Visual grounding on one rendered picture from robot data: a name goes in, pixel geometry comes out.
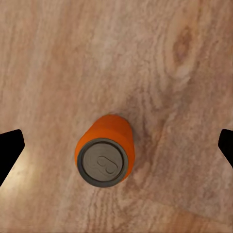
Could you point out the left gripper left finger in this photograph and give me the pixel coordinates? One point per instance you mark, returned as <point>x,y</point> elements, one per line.
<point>11,146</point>

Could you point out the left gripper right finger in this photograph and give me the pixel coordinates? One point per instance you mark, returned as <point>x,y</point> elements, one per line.
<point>225,144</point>

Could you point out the can of soda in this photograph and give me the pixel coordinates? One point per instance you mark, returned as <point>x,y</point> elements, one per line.
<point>104,156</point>

